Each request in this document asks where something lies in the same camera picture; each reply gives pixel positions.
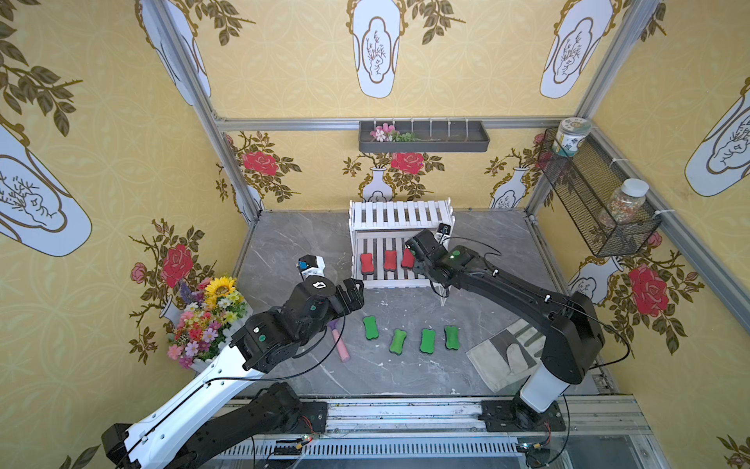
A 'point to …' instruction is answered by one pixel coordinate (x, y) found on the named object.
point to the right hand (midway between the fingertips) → (431, 256)
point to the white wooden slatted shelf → (379, 230)
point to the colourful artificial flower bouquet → (212, 306)
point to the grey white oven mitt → (506, 359)
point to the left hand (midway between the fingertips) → (340, 286)
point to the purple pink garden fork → (343, 352)
